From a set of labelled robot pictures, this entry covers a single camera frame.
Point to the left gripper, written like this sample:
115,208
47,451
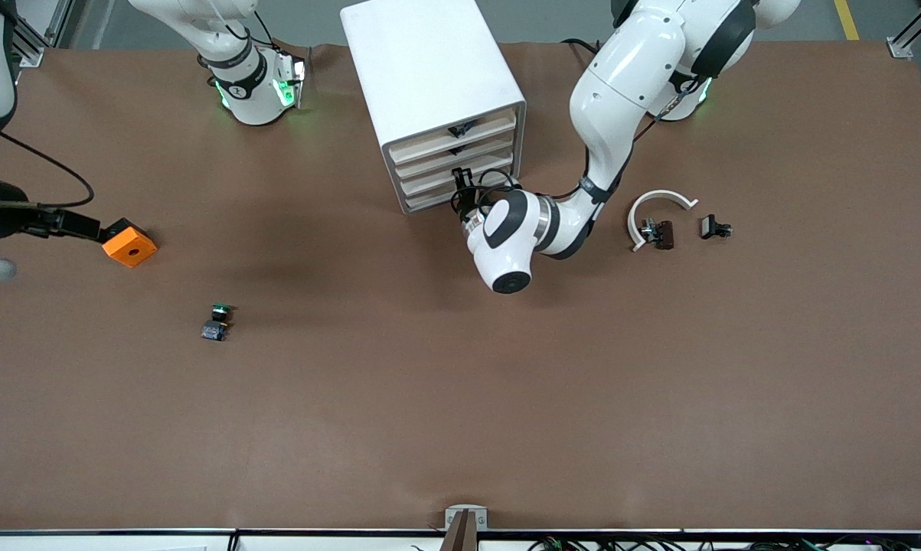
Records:
465,203

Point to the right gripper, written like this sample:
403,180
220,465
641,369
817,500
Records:
10,220

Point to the green push button switch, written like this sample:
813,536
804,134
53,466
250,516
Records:
215,331

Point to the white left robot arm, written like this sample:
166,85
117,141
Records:
621,92

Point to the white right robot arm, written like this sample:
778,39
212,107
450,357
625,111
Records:
249,92

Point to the white drawer cabinet housing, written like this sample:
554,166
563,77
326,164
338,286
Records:
429,61

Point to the orange and black block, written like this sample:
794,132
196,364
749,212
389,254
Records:
131,249

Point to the white curved plastic piece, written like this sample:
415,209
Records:
659,194

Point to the brown table cover sheet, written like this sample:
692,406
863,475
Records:
460,383

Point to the small brown component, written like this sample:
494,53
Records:
664,235

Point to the small black clip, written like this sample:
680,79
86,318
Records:
709,226

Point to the aluminium frame extrusion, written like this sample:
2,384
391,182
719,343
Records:
916,30
31,46

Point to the white table edge rail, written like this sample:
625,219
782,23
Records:
123,540

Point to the grey bracket with post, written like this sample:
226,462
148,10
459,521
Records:
465,520

